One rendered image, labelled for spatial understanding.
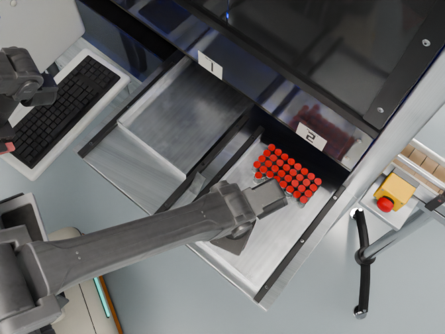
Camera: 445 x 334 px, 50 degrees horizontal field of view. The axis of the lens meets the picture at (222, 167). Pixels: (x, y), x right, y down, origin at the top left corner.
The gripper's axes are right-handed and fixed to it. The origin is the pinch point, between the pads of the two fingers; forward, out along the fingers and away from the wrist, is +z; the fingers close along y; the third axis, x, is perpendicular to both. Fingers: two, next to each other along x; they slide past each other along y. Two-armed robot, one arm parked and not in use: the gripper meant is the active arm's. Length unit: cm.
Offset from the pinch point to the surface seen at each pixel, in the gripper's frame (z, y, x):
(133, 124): 26, 21, 43
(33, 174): 29, -4, 65
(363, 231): 109, 39, -38
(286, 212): 27.7, 14.7, -7.1
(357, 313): 117, 6, -49
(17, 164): 29, -3, 71
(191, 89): 28, 38, 33
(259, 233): 26.4, 6.1, -2.7
